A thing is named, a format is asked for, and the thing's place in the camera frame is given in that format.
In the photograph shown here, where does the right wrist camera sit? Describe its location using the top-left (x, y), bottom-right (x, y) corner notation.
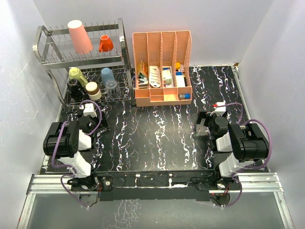
top-left (210, 102), bottom-right (226, 116)

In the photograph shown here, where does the yellow capped bottle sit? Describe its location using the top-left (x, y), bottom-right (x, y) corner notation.
top-left (175, 62), bottom-right (181, 70)

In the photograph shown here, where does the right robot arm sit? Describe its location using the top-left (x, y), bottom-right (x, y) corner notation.
top-left (194, 111), bottom-right (271, 193)

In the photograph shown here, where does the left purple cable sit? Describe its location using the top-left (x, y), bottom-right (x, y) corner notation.
top-left (51, 100), bottom-right (103, 208)

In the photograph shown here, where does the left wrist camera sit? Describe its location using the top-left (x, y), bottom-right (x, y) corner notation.
top-left (80, 103), bottom-right (97, 117)

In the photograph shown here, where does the white barcode card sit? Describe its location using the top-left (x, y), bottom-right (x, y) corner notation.
top-left (149, 65), bottom-right (161, 88)

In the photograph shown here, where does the orange ceramic mug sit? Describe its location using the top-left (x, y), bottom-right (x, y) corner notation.
top-left (99, 35), bottom-right (114, 52)

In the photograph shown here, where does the blue capped small bottle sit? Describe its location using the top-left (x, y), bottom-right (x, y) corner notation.
top-left (178, 94), bottom-right (191, 100)

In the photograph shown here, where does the peach plastic desk organizer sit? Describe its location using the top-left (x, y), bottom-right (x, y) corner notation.
top-left (132, 31), bottom-right (193, 107)

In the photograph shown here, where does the tall pink cup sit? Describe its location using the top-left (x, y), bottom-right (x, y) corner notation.
top-left (67, 20), bottom-right (93, 54)

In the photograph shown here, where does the orange booklet stack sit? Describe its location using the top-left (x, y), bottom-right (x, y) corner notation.
top-left (136, 61), bottom-right (149, 78)

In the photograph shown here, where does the steel two-tier dish rack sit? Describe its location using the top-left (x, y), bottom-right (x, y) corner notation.
top-left (32, 18), bottom-right (136, 107)

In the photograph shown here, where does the blue plastic cup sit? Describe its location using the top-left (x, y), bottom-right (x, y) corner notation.
top-left (101, 67), bottom-right (115, 87)

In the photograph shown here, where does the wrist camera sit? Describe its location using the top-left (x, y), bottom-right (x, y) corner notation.
top-left (210, 102), bottom-right (226, 116)
top-left (80, 103), bottom-right (97, 117)

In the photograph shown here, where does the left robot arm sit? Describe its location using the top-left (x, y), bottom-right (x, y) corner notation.
top-left (43, 112), bottom-right (108, 191)

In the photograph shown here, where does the light green mug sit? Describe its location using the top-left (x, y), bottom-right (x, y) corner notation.
top-left (69, 67), bottom-right (88, 87)

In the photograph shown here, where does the aluminium rail frame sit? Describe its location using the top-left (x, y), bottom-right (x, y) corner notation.
top-left (18, 172), bottom-right (294, 229)

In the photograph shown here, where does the blue white box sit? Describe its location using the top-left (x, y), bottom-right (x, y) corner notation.
top-left (175, 72), bottom-right (187, 87)

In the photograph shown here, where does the cream and brown tumbler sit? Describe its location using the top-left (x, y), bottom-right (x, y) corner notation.
top-left (85, 82), bottom-right (102, 101)

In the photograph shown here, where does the clear faceted glass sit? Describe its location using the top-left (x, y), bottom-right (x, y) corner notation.
top-left (105, 80), bottom-right (121, 99)

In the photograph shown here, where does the green white medicine box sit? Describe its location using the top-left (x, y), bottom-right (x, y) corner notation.
top-left (162, 68), bottom-right (173, 84)

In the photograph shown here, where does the black mug white inside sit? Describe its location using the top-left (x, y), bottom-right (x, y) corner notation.
top-left (68, 79), bottom-right (83, 100)

